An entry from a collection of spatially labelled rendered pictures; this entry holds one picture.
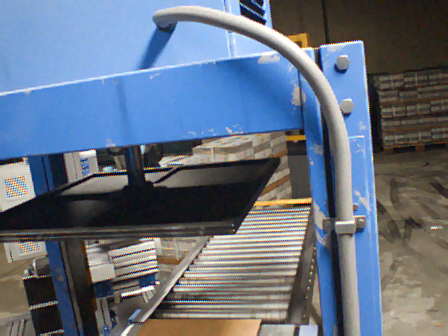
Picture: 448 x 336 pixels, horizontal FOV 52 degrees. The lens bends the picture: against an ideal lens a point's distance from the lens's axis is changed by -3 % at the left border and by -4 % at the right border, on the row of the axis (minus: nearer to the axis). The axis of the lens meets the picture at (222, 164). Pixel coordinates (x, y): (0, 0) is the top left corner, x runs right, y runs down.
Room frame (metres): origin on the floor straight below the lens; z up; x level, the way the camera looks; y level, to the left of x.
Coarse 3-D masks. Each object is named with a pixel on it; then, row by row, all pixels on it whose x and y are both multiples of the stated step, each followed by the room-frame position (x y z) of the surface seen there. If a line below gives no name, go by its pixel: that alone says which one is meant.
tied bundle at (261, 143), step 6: (222, 138) 3.91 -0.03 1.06; (228, 138) 3.87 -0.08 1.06; (234, 138) 3.83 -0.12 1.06; (240, 138) 3.77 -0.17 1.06; (246, 138) 3.72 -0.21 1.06; (252, 138) 3.67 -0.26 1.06; (258, 138) 3.68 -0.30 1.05; (264, 138) 3.76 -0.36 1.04; (258, 144) 3.68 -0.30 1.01; (264, 144) 3.76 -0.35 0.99; (258, 150) 3.67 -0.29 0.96; (264, 150) 3.74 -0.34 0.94; (270, 150) 3.82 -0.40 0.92; (258, 156) 3.65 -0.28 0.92; (264, 156) 3.73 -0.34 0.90
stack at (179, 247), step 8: (272, 176) 3.82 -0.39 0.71; (272, 192) 3.79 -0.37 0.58; (264, 200) 3.67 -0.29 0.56; (272, 200) 3.78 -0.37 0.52; (256, 208) 3.53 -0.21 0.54; (264, 208) 3.66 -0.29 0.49; (160, 240) 3.06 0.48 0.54; (168, 240) 3.02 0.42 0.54; (176, 240) 2.98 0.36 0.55; (184, 240) 2.94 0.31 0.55; (192, 240) 2.91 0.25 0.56; (168, 248) 3.02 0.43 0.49; (176, 248) 2.98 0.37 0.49; (184, 248) 2.95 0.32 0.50; (160, 256) 3.07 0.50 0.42; (168, 256) 3.03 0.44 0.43; (176, 256) 2.99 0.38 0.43; (184, 256) 2.95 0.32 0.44; (160, 264) 3.08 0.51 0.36; (168, 264) 3.04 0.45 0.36; (176, 264) 3.01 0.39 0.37; (160, 272) 3.09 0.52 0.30; (168, 272) 3.05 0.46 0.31
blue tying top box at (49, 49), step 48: (0, 0) 0.82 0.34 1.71; (48, 0) 0.79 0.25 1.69; (96, 0) 0.77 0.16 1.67; (144, 0) 0.75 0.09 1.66; (192, 0) 0.73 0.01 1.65; (240, 0) 0.84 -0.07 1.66; (0, 48) 0.82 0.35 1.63; (48, 48) 0.80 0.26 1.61; (96, 48) 0.77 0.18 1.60; (144, 48) 0.75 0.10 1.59; (192, 48) 0.73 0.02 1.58; (240, 48) 0.75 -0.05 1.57
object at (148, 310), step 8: (200, 240) 2.16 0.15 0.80; (208, 240) 2.15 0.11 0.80; (192, 248) 2.06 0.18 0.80; (200, 248) 2.05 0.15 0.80; (192, 256) 1.96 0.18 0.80; (184, 264) 1.87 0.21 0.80; (176, 272) 1.80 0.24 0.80; (184, 272) 1.79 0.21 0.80; (168, 280) 1.72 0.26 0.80; (176, 280) 1.72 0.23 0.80; (160, 288) 1.66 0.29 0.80; (168, 288) 1.65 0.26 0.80; (152, 296) 1.59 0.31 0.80; (160, 296) 1.59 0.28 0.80; (152, 304) 1.53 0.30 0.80; (144, 312) 1.47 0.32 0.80; (152, 312) 1.47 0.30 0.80; (136, 320) 1.42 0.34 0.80; (144, 320) 1.42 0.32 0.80
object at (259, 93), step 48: (0, 96) 0.69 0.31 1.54; (48, 96) 0.67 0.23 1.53; (96, 96) 0.65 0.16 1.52; (144, 96) 0.63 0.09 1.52; (192, 96) 0.62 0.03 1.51; (240, 96) 0.60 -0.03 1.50; (288, 96) 0.58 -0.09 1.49; (0, 144) 0.70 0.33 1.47; (48, 144) 0.67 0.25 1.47; (96, 144) 0.65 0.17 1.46; (144, 144) 0.64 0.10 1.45
